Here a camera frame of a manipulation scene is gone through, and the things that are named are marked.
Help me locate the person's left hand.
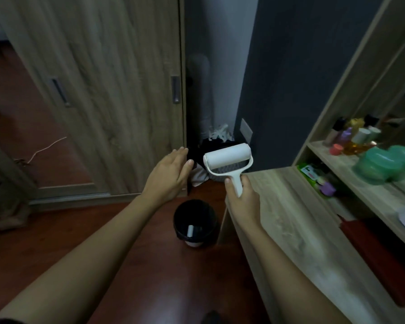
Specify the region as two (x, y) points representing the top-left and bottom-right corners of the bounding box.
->
(141, 147), (194, 203)

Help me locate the person's right hand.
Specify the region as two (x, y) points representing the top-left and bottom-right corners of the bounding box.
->
(225, 175), (261, 226)

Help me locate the white lint roller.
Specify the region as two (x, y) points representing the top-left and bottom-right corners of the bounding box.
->
(203, 143), (254, 198)

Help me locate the person's right forearm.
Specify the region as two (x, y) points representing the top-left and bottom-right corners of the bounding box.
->
(230, 217), (353, 324)

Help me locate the person's left forearm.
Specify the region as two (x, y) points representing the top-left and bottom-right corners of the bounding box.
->
(0, 194), (162, 324)

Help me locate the black waste bin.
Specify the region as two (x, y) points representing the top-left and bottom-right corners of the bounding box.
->
(173, 199), (219, 248)

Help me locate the green white packet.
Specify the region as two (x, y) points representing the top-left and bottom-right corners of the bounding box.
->
(297, 163), (329, 199)

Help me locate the purple round jar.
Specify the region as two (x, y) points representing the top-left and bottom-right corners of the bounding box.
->
(319, 180), (337, 197)

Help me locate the wooden vanity shelf unit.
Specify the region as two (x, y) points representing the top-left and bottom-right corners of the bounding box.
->
(218, 0), (405, 324)

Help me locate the wooden wardrobe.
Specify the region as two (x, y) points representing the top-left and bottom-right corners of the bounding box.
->
(0, 0), (187, 203)

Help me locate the black cap bottle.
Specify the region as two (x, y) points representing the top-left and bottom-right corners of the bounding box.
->
(323, 117), (347, 147)

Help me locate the purple small bottle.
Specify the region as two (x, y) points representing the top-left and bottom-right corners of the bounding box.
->
(337, 128), (353, 145)

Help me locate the amber glass bottle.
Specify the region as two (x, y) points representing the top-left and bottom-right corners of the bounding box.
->
(343, 140), (378, 156)

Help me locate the white cap bottle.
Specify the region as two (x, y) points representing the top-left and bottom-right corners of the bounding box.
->
(352, 128), (372, 145)

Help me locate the green plastic container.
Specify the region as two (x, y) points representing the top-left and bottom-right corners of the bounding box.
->
(352, 145), (405, 185)

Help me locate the white wall socket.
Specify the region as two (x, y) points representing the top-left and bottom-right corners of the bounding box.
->
(240, 118), (253, 144)

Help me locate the dark wardrobe door handle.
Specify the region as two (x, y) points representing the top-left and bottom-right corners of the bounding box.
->
(171, 76), (181, 104)
(51, 78), (71, 107)

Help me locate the white cable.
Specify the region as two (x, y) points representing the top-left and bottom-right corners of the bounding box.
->
(15, 136), (67, 164)

